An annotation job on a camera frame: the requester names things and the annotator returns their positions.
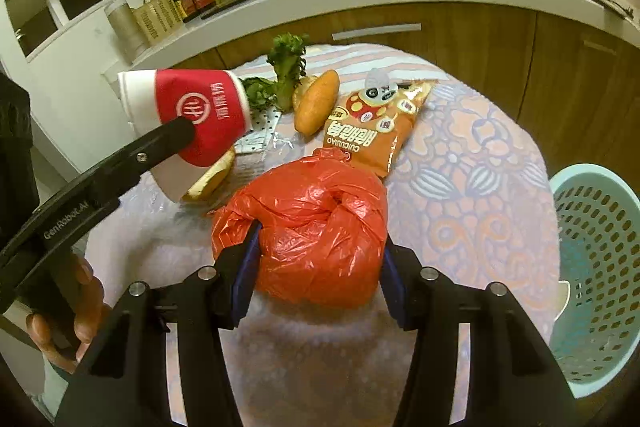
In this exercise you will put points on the orange root vegetable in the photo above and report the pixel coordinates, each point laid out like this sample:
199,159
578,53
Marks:
316,104

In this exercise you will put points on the wooden kitchen cabinet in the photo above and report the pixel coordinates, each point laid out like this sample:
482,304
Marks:
575,97

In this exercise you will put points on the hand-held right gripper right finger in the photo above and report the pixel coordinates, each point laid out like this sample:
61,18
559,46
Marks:
395,279

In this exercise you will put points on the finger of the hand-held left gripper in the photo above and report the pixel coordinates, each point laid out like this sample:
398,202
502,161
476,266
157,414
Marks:
160,142

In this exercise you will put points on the red plastic bag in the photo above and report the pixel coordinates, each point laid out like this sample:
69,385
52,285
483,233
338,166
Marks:
310,232

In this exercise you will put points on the yellow perforated holder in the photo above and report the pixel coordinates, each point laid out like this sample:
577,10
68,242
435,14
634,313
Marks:
152,19

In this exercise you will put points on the bread bun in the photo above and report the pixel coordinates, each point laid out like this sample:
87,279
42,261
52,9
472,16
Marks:
215,177

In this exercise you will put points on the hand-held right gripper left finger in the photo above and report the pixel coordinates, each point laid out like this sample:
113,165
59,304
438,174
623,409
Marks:
250,259

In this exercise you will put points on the red and white paper cup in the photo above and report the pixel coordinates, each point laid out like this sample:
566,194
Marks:
210,92

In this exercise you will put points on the white heart-patterned cloth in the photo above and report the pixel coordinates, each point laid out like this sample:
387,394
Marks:
262,124

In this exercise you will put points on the teal plastic basket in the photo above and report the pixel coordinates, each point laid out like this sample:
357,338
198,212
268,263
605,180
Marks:
600,257

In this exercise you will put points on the grey cylindrical canister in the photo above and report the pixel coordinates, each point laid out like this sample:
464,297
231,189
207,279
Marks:
124,29

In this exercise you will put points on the green broccoli stalk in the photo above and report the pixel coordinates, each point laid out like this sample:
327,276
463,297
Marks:
286,62

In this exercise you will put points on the floral tablecloth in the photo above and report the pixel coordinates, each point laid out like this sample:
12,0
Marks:
475,207

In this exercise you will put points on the green vegetable leaf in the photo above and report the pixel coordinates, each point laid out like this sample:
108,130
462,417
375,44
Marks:
257,92

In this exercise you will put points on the orange snack packet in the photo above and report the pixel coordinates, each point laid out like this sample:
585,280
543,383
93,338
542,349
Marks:
370,134

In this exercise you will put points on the person's left hand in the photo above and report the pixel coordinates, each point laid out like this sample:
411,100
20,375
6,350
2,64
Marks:
90,322

